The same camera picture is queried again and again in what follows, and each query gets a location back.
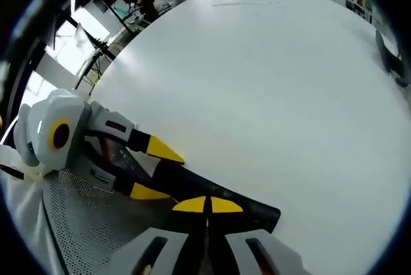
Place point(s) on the black headset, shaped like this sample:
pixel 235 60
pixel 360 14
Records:
pixel 390 59

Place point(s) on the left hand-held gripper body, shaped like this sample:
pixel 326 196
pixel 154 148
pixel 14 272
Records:
pixel 57 127

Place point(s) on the black tripod stand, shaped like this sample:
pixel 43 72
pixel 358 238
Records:
pixel 96 59

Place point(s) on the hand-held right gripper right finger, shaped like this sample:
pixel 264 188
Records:
pixel 234 255

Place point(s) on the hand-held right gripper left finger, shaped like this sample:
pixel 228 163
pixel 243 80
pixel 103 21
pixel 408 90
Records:
pixel 180 239

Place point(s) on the grey perforated chair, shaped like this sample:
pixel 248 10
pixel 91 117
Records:
pixel 96 223

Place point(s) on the black remote control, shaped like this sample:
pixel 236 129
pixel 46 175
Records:
pixel 192 185

